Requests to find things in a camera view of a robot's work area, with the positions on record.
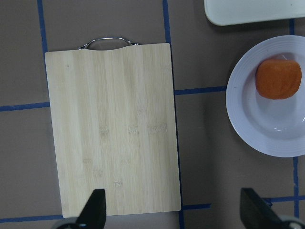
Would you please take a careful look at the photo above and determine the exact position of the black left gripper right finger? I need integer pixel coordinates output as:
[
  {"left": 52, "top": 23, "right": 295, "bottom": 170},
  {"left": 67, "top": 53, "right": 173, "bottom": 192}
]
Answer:
[{"left": 240, "top": 188, "right": 285, "bottom": 229}]

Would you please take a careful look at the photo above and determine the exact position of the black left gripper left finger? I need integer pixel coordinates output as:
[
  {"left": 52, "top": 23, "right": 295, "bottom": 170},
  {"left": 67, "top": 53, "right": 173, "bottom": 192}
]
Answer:
[{"left": 76, "top": 189, "right": 106, "bottom": 229}]

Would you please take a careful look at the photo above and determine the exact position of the orange fruit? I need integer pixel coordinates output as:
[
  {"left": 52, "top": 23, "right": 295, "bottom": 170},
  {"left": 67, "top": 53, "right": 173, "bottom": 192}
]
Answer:
[{"left": 255, "top": 59, "right": 302, "bottom": 100}]

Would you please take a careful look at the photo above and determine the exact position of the cream bear tray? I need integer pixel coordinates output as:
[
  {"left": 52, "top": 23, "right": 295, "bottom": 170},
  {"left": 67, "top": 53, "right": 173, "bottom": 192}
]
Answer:
[{"left": 204, "top": 0, "right": 305, "bottom": 26}]

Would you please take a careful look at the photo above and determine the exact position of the wooden cutting board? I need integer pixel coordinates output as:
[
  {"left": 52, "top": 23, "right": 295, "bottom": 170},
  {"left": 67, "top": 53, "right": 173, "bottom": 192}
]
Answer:
[{"left": 45, "top": 43, "right": 181, "bottom": 218}]

